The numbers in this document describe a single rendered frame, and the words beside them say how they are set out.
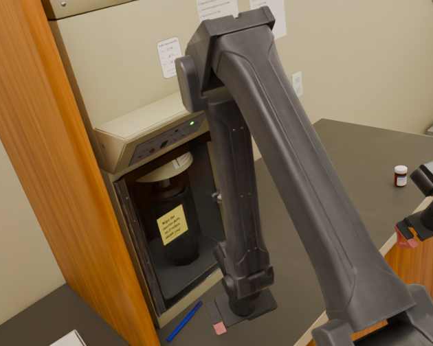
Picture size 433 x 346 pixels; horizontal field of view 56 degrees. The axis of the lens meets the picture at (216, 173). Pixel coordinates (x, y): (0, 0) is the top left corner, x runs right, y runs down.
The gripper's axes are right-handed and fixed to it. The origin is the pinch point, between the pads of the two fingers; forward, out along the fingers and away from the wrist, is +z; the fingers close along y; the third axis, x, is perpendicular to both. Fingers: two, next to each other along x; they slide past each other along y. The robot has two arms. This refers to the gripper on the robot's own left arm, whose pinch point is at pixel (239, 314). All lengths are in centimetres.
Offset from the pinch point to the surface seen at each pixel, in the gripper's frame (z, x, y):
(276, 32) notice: 15, -104, -68
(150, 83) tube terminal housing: -33, -43, 3
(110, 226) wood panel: -24.2, -18.9, 20.0
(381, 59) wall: 67, -117, -155
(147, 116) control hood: -33.9, -34.2, 6.7
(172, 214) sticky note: -7.4, -25.8, 6.1
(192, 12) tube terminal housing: -40, -54, -10
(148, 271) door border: -0.6, -17.3, 15.8
